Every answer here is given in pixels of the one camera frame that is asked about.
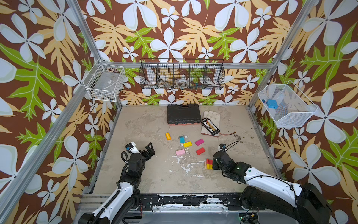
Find yellow rectangular block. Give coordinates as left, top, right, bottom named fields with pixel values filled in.
left=183, top=141, right=192, bottom=148

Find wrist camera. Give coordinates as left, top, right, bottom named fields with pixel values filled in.
left=219, top=143, right=227, bottom=152
left=125, top=142, right=140, bottom=154

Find blue object in basket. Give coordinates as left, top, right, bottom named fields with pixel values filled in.
left=266, top=99, right=278, bottom=109

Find white wire basket right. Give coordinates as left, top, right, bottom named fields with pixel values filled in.
left=258, top=81, right=318, bottom=129

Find magenta block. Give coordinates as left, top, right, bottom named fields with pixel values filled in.
left=195, top=139, right=204, bottom=146

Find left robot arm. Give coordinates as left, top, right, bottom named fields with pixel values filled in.
left=78, top=142, right=155, bottom=224

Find black wire basket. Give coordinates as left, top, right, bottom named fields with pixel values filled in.
left=139, top=58, right=225, bottom=90

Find red rectangular block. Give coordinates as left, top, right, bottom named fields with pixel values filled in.
left=196, top=147, right=206, bottom=155

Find beige work glove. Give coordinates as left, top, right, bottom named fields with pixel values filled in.
left=201, top=110, right=221, bottom=137

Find black battery holder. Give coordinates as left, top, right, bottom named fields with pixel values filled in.
left=201, top=118, right=220, bottom=137

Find pink block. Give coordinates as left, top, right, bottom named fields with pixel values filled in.
left=176, top=149, right=186, bottom=157

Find orange cylinder block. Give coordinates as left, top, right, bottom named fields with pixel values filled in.
left=165, top=133, right=172, bottom=141

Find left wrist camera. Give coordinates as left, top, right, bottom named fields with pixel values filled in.
left=125, top=142, right=140, bottom=154

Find white wire basket left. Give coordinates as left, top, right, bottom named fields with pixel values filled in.
left=83, top=59, right=126, bottom=102

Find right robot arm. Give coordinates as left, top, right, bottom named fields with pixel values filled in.
left=213, top=149, right=332, bottom=224

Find black tool case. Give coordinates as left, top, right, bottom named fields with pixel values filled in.
left=167, top=104, right=202, bottom=125

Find white wire basket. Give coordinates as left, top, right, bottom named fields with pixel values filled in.
left=83, top=59, right=126, bottom=102
left=258, top=81, right=318, bottom=129

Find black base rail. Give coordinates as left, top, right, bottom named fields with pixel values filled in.
left=131, top=193, right=266, bottom=211

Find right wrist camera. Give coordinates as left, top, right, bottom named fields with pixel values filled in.
left=219, top=143, right=227, bottom=152

